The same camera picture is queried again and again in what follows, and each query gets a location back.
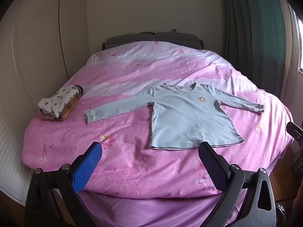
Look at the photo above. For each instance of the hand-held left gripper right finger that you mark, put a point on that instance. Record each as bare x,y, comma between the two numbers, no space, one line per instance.
213,169

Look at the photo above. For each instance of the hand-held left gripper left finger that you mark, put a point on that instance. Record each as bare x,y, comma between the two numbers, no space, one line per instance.
87,169

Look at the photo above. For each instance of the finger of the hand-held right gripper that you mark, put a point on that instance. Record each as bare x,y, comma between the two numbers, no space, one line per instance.
296,132

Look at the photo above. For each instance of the light blue long-sleeved shirt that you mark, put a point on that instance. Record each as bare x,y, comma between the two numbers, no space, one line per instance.
189,115

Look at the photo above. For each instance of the folded clothes pile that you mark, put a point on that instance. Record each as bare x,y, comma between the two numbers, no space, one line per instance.
69,106

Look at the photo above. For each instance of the pink floral blanket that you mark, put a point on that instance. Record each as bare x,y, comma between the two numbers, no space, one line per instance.
132,113

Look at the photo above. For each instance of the white printed folded garment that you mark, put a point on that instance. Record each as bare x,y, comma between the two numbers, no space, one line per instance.
55,99

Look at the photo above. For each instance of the green curtain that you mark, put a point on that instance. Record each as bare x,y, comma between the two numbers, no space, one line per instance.
251,33

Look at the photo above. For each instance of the white wardrobe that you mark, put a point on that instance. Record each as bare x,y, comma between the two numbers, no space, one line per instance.
35,63

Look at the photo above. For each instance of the grey padded headboard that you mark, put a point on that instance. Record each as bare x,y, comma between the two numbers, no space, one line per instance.
151,39

